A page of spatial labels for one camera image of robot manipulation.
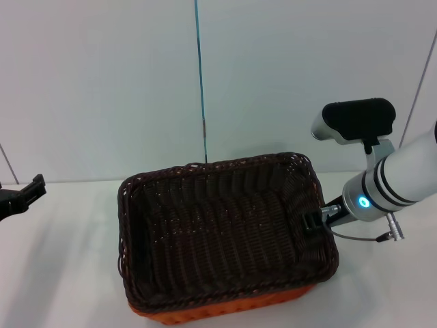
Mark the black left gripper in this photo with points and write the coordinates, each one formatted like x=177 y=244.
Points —
x=10 y=203

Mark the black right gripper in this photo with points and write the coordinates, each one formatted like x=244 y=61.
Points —
x=339 y=213

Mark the dark brown woven plastic basket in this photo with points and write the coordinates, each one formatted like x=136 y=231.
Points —
x=222 y=232

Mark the orange woven plastic basket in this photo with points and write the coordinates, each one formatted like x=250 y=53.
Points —
x=218 y=307

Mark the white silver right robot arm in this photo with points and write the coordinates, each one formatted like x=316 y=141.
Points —
x=392 y=181

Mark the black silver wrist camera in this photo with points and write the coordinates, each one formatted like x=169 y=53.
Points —
x=358 y=118

